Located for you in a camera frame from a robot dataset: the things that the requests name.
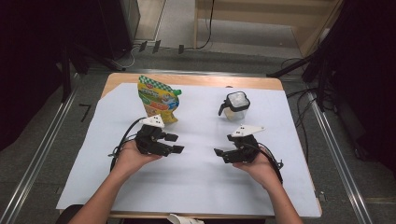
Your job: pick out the black cabinet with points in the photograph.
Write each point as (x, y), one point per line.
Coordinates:
(118, 28)

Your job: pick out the person's right hand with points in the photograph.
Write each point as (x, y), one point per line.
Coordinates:
(261, 171)

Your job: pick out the black tape strip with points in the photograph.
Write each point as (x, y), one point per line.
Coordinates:
(181, 49)
(143, 46)
(156, 46)

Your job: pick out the white crumpled object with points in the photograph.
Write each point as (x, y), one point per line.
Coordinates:
(183, 220)

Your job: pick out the black stand leg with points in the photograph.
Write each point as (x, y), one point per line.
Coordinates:
(289, 67)

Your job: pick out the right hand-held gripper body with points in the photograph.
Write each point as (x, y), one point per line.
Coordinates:
(247, 149)

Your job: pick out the metal floor rail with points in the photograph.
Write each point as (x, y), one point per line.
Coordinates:
(339, 161)
(40, 155)

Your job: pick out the person's left hand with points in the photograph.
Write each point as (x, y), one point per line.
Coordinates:
(130, 160)

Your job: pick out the yellow spouted pouch green cap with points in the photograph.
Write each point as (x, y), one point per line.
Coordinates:
(160, 99)

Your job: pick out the white paper sheet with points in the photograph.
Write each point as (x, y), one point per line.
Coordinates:
(193, 186)

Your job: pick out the dark curtain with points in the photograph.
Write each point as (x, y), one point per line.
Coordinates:
(367, 77)
(28, 62)

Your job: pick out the angled black tape mark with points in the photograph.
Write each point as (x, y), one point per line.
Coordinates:
(87, 107)

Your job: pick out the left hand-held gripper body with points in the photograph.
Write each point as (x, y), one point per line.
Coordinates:
(149, 140)

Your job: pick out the light wooden frame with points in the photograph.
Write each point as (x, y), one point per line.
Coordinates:
(249, 12)

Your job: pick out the clear container with black lid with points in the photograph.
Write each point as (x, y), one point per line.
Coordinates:
(236, 105)

